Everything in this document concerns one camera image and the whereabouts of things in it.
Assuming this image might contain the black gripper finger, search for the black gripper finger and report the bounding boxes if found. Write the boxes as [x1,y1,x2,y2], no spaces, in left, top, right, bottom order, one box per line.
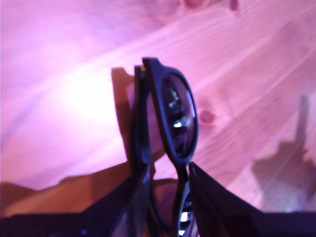
[81,164,152,237]
[188,161,263,237]

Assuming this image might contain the black Google sunglasses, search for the black Google sunglasses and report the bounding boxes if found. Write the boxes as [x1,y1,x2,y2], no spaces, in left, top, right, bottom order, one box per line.
[133,57,199,237]

